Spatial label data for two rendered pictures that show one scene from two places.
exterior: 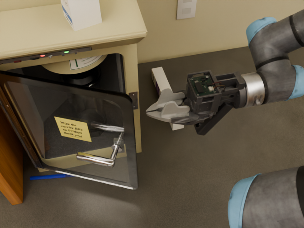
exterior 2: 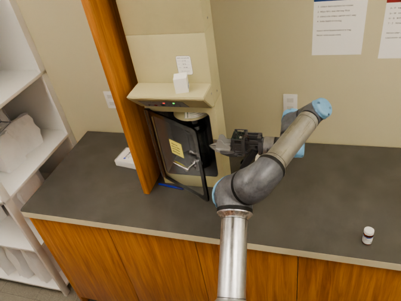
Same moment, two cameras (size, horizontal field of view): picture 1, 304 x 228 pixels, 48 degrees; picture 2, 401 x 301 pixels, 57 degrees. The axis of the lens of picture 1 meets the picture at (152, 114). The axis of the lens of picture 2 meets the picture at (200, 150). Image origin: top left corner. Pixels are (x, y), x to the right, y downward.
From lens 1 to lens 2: 90 cm
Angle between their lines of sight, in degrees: 29
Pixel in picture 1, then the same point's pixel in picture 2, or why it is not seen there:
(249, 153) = (296, 208)
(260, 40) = (284, 120)
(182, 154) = not seen: hidden behind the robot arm
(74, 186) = (179, 194)
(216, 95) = (241, 140)
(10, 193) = (144, 183)
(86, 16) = (181, 88)
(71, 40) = (172, 96)
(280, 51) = not seen: hidden behind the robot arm
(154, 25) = (267, 114)
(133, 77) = (215, 129)
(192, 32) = not seen: hidden behind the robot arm
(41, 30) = (164, 91)
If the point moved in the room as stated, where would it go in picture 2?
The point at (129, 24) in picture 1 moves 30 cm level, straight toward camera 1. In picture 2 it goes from (199, 94) to (159, 141)
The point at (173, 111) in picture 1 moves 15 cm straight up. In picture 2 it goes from (221, 146) to (216, 114)
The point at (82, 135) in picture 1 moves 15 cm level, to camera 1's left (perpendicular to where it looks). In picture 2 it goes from (179, 152) to (151, 146)
